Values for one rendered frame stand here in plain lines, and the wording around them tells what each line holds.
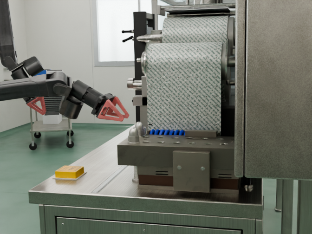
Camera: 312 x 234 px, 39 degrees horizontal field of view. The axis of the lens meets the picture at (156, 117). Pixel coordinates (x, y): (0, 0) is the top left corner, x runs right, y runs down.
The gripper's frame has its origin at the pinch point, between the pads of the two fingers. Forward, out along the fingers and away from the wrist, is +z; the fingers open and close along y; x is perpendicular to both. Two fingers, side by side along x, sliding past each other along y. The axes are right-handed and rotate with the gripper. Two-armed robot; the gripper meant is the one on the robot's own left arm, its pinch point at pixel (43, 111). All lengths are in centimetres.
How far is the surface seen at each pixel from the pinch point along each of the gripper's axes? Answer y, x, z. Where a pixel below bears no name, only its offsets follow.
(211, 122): -56, -48, 25
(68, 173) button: -51, -2, 16
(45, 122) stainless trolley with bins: 447, 62, 52
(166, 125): -50, -36, 20
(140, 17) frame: -13, -53, -13
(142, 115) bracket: -39, -32, 15
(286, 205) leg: 40, -81, 122
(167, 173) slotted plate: -69, -28, 27
